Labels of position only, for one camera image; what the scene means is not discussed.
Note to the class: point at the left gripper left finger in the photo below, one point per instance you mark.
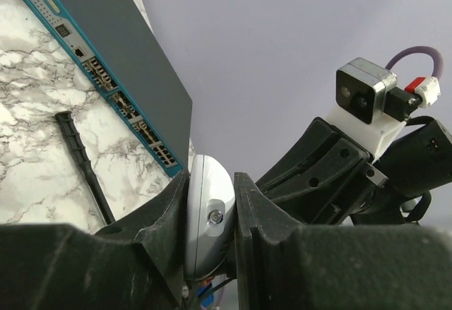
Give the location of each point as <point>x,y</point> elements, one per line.
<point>134,263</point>

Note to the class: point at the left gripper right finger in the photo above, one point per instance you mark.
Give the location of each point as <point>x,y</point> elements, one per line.
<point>283,264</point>

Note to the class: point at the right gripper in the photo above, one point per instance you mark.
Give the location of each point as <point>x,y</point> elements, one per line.
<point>323,178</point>

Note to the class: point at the white remote control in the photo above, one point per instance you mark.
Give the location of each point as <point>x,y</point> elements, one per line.
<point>210,217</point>

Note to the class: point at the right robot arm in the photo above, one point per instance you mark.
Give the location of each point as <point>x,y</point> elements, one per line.
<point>414,164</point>

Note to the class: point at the black hammer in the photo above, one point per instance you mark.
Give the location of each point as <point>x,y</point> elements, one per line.
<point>77,150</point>

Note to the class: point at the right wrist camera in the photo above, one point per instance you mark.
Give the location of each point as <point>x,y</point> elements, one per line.
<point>371,109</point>

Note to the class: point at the dark network switch box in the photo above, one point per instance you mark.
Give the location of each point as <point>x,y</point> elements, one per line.
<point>111,42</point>

